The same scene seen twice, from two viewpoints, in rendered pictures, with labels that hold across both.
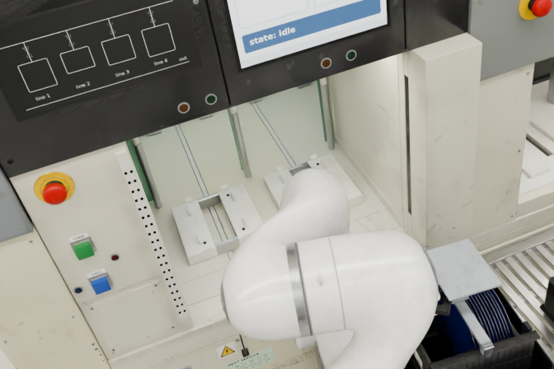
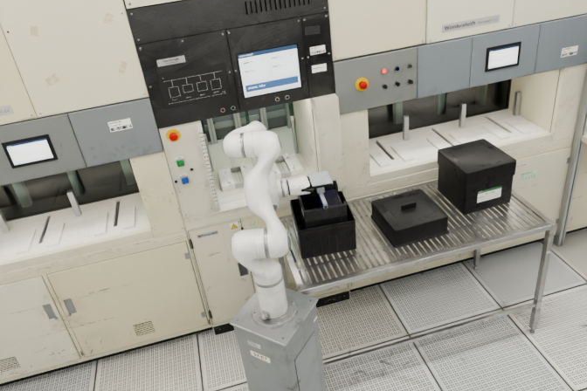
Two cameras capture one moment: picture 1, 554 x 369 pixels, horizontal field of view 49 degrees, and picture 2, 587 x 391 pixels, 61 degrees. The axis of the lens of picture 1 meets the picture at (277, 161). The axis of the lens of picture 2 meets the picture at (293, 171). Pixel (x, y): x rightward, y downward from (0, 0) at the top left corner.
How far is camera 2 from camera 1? 137 cm
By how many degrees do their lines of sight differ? 8
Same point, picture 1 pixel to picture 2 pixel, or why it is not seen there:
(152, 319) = (203, 202)
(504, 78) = (354, 114)
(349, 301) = (254, 144)
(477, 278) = (325, 181)
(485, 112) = (347, 128)
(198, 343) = (221, 219)
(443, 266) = (314, 177)
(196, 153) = not seen: hidden behind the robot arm
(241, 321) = (226, 148)
